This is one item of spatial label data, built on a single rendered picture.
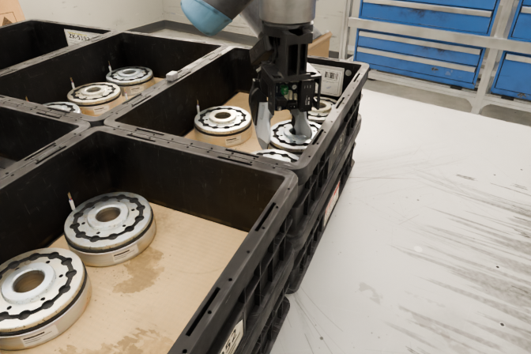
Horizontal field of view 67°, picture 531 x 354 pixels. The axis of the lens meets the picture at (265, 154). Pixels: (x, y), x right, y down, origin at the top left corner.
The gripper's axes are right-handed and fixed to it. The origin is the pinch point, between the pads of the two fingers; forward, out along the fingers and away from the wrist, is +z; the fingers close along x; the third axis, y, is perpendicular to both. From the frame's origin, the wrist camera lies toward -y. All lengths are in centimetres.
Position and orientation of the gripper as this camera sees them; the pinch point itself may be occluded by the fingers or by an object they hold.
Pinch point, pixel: (280, 141)
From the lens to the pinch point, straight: 66.8
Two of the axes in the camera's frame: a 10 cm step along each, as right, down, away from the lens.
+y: 2.6, 5.1, -8.2
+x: 9.6, -1.4, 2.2
